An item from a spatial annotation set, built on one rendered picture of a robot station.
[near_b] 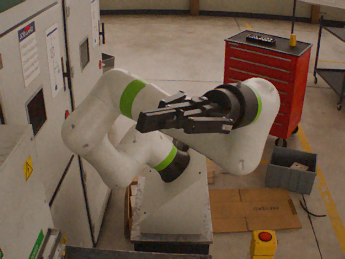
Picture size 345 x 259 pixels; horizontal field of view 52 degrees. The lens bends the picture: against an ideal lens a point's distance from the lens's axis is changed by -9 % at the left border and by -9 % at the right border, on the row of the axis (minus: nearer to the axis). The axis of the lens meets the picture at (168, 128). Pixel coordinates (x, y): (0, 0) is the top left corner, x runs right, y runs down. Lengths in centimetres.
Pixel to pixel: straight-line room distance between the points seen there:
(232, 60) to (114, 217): 169
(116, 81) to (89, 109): 11
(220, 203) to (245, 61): 124
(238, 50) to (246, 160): 255
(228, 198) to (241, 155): 207
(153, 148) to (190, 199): 23
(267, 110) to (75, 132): 52
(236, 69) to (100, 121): 246
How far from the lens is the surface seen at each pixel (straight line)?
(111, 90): 108
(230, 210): 282
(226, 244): 258
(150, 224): 154
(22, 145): 97
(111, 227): 270
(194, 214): 149
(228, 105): 71
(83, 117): 108
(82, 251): 133
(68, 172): 187
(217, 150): 89
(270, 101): 84
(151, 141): 146
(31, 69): 141
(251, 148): 87
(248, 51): 333
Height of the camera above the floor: 185
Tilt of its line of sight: 29 degrees down
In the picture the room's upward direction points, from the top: straight up
